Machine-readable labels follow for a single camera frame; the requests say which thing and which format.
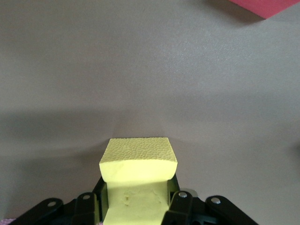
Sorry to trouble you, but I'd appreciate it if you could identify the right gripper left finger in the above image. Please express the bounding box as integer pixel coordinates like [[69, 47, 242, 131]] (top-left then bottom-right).
[[14, 177, 108, 225]]

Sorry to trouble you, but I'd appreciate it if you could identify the pink foam cube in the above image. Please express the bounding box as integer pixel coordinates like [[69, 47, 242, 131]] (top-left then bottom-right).
[[0, 217, 17, 225]]

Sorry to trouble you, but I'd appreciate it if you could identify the red foam cube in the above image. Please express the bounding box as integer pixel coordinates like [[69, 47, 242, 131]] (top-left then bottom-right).
[[207, 0, 292, 19]]

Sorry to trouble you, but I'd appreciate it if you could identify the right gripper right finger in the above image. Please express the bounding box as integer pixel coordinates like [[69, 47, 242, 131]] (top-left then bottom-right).
[[161, 177, 256, 225]]

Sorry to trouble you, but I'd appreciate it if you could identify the yellow foam cube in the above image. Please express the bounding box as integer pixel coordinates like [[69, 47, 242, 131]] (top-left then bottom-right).
[[98, 137, 178, 225]]

